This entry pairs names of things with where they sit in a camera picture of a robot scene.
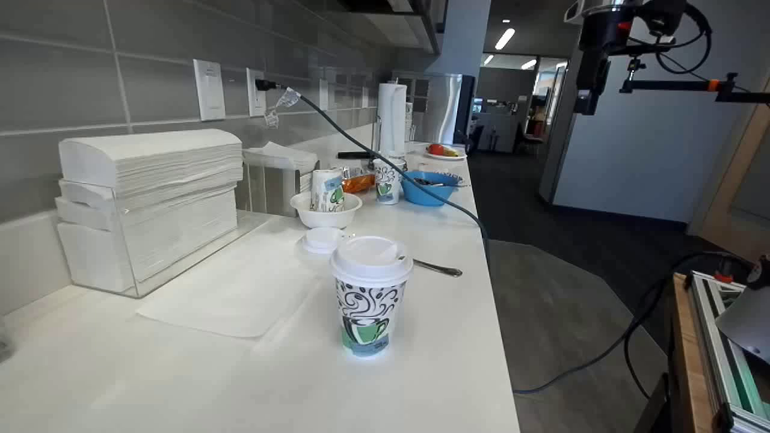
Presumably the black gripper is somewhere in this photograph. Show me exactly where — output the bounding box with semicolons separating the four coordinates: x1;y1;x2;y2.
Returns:
573;48;614;117

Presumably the blue plastic bowl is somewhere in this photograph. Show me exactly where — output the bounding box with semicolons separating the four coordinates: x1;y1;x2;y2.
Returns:
399;169;462;212

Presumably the white plate with brown snacks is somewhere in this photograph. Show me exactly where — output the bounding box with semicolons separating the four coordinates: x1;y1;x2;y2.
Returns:
341;170;379;196

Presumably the white bowl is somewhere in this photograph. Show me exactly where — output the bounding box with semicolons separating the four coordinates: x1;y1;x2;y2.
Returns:
288;190;366;234

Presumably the dark flat monitor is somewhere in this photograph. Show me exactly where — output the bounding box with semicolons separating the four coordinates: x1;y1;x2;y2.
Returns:
451;72;479;146

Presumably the white paper towel roll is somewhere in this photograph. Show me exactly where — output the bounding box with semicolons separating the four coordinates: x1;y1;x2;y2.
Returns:
374;82;409;159

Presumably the dark slim utensil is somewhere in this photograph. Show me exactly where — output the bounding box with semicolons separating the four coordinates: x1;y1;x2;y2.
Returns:
409;254;465;278

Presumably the white mug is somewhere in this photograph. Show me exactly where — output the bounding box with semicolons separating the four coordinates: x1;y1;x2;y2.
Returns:
308;166;347;212

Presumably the wooden board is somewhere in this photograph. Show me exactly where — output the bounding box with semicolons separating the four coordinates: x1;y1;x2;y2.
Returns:
669;271;723;433

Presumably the patterned paper cup white lid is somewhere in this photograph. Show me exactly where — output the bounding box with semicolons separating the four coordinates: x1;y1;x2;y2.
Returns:
329;234;414;359

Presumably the small white cup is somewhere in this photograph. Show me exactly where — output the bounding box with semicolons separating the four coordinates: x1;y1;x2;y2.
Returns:
296;226;349;258

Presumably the white napkin pile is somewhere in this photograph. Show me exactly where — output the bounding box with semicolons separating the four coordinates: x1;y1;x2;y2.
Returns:
243;139;320;172

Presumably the clear acrylic towel holder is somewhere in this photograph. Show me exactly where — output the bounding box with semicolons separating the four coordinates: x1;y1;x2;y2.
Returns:
56;177;272;300

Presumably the folded white paper towel stack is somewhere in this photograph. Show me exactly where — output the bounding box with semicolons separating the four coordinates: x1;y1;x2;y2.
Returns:
56;127;245;295

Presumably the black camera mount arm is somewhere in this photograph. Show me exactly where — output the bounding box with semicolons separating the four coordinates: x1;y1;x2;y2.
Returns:
617;70;770;106

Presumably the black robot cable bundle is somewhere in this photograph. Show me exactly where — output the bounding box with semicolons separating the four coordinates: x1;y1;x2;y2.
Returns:
640;0;715;80

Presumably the long black power cable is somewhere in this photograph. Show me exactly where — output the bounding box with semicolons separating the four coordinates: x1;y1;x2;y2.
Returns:
255;77;723;396

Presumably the aluminium profile frame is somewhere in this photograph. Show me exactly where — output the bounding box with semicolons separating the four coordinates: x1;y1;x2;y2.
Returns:
691;270;770;433

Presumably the white wall outlet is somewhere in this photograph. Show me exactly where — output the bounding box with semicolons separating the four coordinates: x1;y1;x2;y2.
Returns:
243;66;270;117

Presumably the white wall switch plate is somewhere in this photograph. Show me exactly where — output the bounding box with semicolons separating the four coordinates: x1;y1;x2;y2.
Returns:
189;57;228;123

